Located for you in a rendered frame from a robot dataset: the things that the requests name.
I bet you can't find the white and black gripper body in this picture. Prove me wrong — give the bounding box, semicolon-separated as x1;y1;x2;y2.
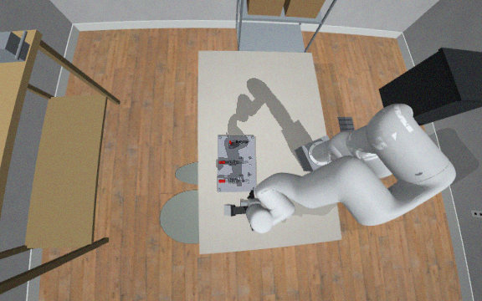
248;198;261;206

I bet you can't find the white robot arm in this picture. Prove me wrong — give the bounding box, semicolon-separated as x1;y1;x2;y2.
224;104;456;233

